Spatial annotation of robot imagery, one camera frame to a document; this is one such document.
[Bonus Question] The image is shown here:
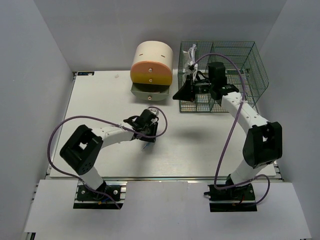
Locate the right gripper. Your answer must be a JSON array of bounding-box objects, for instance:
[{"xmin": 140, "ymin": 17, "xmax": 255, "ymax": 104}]
[{"xmin": 173, "ymin": 73, "xmax": 215, "ymax": 102}]

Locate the white paper booklet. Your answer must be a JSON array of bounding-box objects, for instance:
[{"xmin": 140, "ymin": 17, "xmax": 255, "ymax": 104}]
[{"xmin": 177, "ymin": 44, "xmax": 198, "ymax": 85}]

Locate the round drawer storage box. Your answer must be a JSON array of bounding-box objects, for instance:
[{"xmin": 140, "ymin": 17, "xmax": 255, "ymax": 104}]
[{"xmin": 130, "ymin": 40, "xmax": 173, "ymax": 102}]

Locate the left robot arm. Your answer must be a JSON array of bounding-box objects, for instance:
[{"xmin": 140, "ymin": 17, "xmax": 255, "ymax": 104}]
[{"xmin": 59, "ymin": 109, "xmax": 159, "ymax": 200}]

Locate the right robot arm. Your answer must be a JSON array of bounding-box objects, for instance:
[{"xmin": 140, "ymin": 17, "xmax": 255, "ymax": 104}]
[{"xmin": 173, "ymin": 62, "xmax": 283, "ymax": 200}]

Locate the black label sticker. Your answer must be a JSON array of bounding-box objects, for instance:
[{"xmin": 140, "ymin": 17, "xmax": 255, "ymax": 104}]
[{"xmin": 77, "ymin": 71, "xmax": 95, "ymax": 76}]

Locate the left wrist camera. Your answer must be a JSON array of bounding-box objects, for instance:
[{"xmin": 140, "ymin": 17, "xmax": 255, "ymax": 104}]
[{"xmin": 147, "ymin": 107, "xmax": 159, "ymax": 117}]

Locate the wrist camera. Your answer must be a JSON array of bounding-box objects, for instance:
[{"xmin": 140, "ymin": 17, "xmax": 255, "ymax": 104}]
[
  {"xmin": 185, "ymin": 62, "xmax": 198, "ymax": 80},
  {"xmin": 147, "ymin": 107, "xmax": 159, "ymax": 117}
]

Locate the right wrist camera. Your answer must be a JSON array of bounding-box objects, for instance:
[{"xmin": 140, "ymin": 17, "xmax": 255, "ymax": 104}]
[{"xmin": 185, "ymin": 62, "xmax": 198, "ymax": 80}]

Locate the green wire mesh organizer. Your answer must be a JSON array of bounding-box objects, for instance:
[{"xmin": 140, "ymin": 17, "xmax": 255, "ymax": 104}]
[{"xmin": 178, "ymin": 40, "xmax": 270, "ymax": 114}]

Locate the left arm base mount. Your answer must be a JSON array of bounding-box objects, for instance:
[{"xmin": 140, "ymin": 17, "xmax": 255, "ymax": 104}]
[{"xmin": 73, "ymin": 183, "xmax": 126, "ymax": 210}]

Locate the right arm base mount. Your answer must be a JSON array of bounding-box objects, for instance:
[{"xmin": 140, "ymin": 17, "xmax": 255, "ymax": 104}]
[{"xmin": 203, "ymin": 184, "xmax": 257, "ymax": 213}]

